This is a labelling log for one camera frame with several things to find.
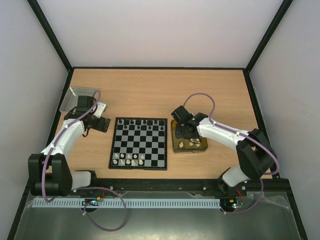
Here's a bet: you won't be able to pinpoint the gold metal tin box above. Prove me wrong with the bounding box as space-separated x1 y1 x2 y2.
170 119 208 154

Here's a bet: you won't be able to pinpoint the silver metal tin lid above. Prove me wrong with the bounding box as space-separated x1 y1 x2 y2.
59 86 97 113

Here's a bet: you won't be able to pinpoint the black silver chess board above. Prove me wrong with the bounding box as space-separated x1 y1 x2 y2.
108 117 168 171

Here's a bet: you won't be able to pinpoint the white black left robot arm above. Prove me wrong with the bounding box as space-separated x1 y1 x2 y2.
28 90 110 202

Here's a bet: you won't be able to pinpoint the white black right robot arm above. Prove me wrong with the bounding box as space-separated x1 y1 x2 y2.
171 105 280 196

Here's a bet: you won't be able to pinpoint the left controller circuit board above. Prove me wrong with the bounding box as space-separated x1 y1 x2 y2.
81 197 104 207

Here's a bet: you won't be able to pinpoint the controller circuit board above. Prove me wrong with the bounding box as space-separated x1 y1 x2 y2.
81 197 104 207
220 198 244 212

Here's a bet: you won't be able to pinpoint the right controller circuit board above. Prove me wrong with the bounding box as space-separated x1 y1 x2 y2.
220 198 244 212

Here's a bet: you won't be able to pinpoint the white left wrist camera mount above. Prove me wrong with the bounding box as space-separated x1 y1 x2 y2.
93 101 108 118

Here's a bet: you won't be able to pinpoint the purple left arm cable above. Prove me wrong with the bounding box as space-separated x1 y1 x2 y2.
42 90 129 230

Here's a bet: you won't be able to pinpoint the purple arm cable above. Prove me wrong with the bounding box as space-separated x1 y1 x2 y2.
184 92 280 215
42 90 129 230

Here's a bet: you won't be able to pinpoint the white slotted cable duct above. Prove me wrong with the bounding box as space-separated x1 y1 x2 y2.
31 198 220 209

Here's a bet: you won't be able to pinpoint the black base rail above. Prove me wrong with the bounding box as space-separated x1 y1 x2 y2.
89 178 293 199

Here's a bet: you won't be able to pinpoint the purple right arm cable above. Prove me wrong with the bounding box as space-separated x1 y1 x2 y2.
184 92 280 215

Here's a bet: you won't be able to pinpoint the black enclosure frame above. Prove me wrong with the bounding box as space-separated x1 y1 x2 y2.
7 0 308 240

